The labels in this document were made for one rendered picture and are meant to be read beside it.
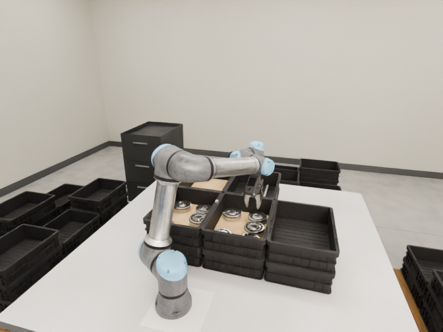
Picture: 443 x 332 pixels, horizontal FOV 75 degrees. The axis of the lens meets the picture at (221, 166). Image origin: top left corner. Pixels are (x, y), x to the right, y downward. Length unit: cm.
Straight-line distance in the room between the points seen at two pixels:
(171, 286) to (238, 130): 385
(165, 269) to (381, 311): 90
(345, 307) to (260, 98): 369
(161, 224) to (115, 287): 40
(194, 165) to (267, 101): 369
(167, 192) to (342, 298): 88
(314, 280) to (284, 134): 354
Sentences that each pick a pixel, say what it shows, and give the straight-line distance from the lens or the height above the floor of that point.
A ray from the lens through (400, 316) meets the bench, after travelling 150.
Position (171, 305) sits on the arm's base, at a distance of 126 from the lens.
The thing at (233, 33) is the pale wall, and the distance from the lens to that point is 470.
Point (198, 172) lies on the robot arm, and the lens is 104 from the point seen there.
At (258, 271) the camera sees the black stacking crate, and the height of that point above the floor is 75.
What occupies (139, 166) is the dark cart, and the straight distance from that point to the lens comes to 318.
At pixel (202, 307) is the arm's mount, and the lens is 132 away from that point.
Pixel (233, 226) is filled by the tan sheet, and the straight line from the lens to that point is 155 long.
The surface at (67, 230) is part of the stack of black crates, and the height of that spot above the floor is 38.
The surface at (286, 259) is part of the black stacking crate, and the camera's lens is 135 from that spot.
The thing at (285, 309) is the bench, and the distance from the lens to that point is 135.
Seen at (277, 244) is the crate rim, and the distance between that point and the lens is 129.
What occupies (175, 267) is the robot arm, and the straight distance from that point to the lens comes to 116.
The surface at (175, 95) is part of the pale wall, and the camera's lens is 504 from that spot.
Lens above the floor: 168
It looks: 21 degrees down
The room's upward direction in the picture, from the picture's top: 1 degrees clockwise
